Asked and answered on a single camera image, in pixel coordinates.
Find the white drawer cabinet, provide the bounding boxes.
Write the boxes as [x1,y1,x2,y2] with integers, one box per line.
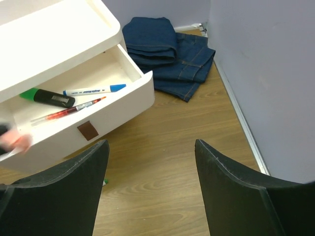
[0,0,155,173]

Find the red white marker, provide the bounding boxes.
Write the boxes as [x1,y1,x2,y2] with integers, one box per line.
[31,96,106,126]

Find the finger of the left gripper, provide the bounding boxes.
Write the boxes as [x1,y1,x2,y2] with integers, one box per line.
[0,121,12,135]

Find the orange tip white marker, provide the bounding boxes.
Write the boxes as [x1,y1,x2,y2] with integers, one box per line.
[0,130,32,161]

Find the blue tip white marker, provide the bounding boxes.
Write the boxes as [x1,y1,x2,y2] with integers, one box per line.
[63,84,126,96]

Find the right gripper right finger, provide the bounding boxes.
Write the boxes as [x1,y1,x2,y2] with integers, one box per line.
[195,139,315,236]

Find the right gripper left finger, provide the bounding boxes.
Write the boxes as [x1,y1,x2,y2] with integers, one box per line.
[0,140,110,236]

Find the folded denim jeans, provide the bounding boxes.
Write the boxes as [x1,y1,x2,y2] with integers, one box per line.
[123,17,216,102]

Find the green black highlighter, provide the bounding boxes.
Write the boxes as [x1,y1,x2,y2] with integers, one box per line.
[19,88,75,108]

